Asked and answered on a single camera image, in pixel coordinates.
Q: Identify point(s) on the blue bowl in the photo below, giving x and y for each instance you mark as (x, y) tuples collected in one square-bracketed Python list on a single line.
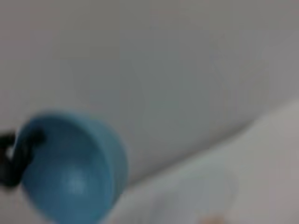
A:
[(77, 168)]

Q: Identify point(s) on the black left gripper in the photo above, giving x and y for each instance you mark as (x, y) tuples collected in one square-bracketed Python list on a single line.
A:
[(7, 161)]

